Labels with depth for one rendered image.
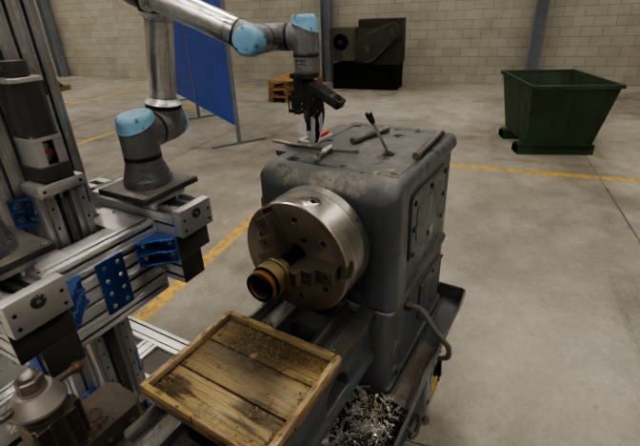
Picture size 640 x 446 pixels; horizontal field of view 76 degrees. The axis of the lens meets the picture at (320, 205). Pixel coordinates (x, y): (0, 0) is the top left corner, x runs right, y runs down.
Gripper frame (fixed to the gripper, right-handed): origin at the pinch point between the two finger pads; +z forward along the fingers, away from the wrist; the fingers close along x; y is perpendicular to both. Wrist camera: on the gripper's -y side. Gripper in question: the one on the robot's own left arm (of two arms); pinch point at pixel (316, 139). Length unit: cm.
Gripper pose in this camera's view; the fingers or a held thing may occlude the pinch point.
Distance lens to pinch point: 128.5
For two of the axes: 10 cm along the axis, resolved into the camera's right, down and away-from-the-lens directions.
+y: -8.6, -1.9, 4.8
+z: 0.4, 9.0, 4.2
